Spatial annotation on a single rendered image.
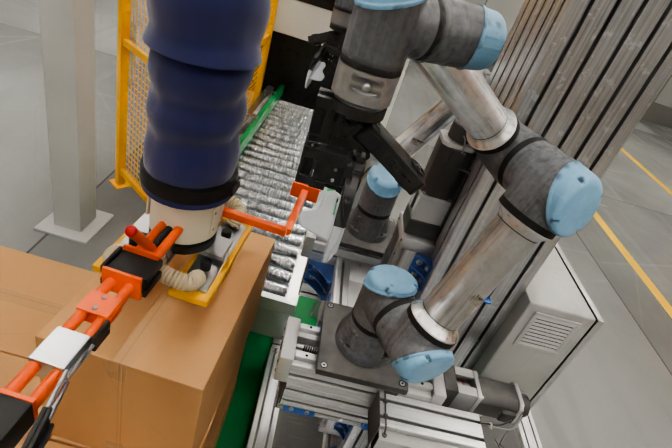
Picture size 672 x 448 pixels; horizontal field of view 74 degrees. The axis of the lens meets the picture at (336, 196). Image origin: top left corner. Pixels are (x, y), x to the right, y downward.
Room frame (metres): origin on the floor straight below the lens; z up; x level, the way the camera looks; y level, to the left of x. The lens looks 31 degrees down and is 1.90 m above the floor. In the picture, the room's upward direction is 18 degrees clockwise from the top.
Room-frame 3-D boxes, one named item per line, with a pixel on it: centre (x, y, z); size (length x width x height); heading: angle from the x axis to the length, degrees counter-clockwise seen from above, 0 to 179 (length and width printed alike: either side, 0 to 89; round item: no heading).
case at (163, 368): (0.91, 0.35, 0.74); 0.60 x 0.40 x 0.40; 0
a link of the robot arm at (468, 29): (0.60, -0.07, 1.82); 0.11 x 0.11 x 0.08; 31
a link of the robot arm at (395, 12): (0.53, 0.01, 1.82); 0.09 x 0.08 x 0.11; 121
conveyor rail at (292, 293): (2.46, 0.09, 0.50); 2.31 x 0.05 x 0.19; 3
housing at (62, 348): (0.45, 0.36, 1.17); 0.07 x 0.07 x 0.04; 0
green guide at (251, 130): (2.78, 0.70, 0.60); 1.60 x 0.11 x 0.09; 3
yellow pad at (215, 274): (0.91, 0.26, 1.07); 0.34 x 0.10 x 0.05; 0
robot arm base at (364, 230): (1.30, -0.13, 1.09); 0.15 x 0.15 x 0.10
